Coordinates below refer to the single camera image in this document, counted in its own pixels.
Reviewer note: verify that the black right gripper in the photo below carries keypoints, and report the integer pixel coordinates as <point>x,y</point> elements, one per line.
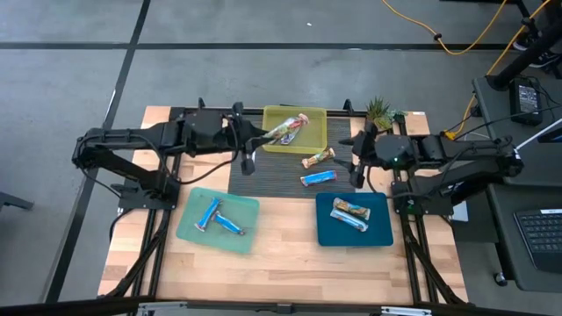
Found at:
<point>366,151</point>

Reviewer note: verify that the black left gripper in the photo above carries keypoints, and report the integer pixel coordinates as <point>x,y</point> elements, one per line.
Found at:
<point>237,134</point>

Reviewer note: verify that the brown tan granola bar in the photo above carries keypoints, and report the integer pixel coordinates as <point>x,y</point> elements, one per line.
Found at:
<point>351,208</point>

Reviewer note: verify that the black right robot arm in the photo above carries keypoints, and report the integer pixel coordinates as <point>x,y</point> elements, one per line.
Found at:
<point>461,151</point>

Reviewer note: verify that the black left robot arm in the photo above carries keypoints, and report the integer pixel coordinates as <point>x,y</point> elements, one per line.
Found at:
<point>131,131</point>

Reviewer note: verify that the orange brown granola bar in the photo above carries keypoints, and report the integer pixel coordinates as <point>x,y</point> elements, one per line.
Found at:
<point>318,158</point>

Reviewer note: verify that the black mesh mat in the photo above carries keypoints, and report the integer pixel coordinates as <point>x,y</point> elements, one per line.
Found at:
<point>281,184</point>

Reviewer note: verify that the yellow plastic tray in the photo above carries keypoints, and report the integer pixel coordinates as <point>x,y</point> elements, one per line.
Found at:
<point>314,140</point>

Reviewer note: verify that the small potted succulent plant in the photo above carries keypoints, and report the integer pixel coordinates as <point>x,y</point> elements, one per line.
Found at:
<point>377,112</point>

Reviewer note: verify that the green plastic tray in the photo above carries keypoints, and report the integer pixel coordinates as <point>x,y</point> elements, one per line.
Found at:
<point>237,210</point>

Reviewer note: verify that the dark blue plastic tray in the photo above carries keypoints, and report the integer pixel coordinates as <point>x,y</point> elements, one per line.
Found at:
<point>377,232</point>

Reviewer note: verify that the white paper label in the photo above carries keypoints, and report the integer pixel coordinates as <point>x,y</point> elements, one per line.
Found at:
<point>461,213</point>

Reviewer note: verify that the black rig beam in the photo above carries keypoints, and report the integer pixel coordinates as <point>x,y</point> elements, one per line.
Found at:
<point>263,307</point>

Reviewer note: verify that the dark grey side desk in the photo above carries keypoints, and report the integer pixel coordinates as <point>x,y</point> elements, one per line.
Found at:
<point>505,219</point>

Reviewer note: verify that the black power adapter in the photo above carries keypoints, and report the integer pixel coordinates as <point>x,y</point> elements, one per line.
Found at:
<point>526,101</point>

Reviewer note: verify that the black caster wheel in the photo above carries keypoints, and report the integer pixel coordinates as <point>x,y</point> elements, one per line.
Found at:
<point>499,278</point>

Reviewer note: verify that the white-edged dark device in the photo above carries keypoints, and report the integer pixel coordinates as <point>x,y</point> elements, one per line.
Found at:
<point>551,135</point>

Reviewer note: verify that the black stand leg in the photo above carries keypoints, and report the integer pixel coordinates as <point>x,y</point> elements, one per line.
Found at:
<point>527,59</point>

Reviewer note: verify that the black keyboard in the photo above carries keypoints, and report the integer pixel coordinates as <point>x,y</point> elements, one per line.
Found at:
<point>540,237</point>

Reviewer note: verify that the person's shoe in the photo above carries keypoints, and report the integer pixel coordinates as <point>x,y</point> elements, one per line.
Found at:
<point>544,60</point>
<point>524,44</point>

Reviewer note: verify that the grey chair base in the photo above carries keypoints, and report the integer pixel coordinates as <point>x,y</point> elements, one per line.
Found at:
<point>13,201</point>

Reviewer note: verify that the black aluminium table frame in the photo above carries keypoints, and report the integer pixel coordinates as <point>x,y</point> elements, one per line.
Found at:
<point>336,113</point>

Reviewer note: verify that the black frame bracket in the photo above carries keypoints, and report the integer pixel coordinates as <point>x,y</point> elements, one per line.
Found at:
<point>201,104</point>
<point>348,106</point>

